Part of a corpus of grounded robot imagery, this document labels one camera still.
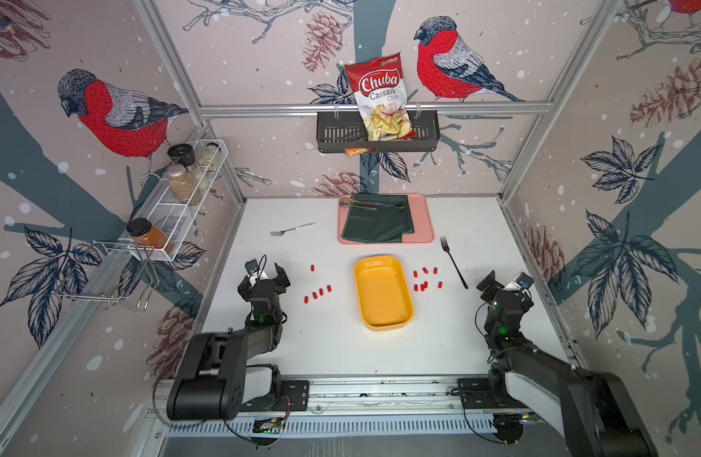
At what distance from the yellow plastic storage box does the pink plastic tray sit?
0.33 ft

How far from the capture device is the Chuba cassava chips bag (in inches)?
32.7

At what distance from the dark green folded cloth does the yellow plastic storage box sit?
3.7 inches

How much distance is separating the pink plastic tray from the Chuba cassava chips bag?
1.07 ft

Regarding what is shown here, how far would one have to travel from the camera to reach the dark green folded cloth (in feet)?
3.58

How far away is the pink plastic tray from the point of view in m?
1.09
